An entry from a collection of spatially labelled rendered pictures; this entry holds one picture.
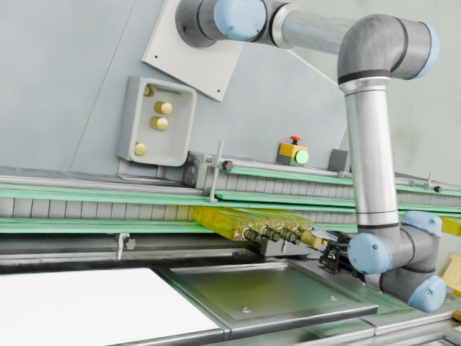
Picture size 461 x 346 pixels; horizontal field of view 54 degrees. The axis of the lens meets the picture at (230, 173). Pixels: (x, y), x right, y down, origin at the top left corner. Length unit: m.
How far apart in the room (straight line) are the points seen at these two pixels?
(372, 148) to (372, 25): 0.22
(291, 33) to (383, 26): 0.34
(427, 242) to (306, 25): 0.57
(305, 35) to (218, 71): 0.35
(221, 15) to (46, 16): 0.42
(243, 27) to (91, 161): 0.53
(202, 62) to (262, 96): 0.28
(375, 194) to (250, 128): 0.76
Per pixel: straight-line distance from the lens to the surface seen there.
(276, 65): 1.58
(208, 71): 1.38
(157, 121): 1.26
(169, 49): 1.32
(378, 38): 0.89
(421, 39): 0.98
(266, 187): 1.44
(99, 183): 1.16
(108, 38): 1.27
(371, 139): 0.85
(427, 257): 0.98
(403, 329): 1.23
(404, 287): 1.00
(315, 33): 1.13
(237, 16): 1.17
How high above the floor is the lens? 1.94
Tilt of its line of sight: 52 degrees down
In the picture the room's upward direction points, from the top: 109 degrees clockwise
